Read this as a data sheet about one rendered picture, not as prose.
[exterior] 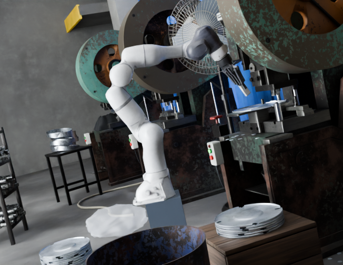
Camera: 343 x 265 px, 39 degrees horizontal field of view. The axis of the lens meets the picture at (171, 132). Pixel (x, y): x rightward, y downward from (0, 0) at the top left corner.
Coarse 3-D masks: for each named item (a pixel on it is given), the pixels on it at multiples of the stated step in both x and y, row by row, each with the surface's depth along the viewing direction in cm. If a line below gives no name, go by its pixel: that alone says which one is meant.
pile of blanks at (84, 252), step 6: (90, 246) 277; (72, 252) 266; (78, 252) 266; (84, 252) 269; (90, 252) 275; (42, 258) 267; (48, 258) 264; (54, 258) 263; (60, 258) 263; (66, 258) 263; (72, 258) 264; (78, 258) 266; (84, 258) 269; (42, 264) 270; (48, 264) 265; (54, 264) 263; (60, 264) 263; (66, 264) 263; (72, 264) 264; (78, 264) 268; (84, 264) 268
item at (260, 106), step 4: (280, 100) 269; (284, 100) 264; (256, 104) 278; (260, 104) 278; (264, 104) 266; (268, 104) 261; (272, 104) 262; (280, 104) 254; (240, 108) 276; (244, 108) 274; (248, 108) 263; (252, 108) 260; (256, 108) 258; (260, 108) 250; (236, 112) 258; (240, 112) 256
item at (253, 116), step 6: (264, 108) 257; (228, 114) 262; (234, 114) 255; (240, 114) 252; (252, 114) 262; (258, 114) 258; (264, 114) 260; (252, 120) 264; (258, 120) 259; (264, 120) 260; (252, 126) 265; (258, 126) 259; (258, 132) 260
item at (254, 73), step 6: (252, 60) 267; (252, 66) 266; (258, 66) 263; (252, 72) 264; (258, 72) 259; (264, 72) 259; (270, 72) 258; (276, 72) 259; (252, 78) 265; (258, 78) 259; (264, 78) 259; (270, 78) 258; (276, 78) 259; (282, 78) 260; (252, 84) 267; (258, 84) 261; (264, 84) 259; (270, 84) 258
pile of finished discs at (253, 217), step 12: (252, 204) 219; (264, 204) 216; (276, 204) 210; (216, 216) 212; (228, 216) 210; (240, 216) 204; (252, 216) 201; (264, 216) 199; (276, 216) 195; (216, 228) 204; (228, 228) 195; (240, 228) 193; (252, 228) 193; (264, 228) 192; (276, 228) 194
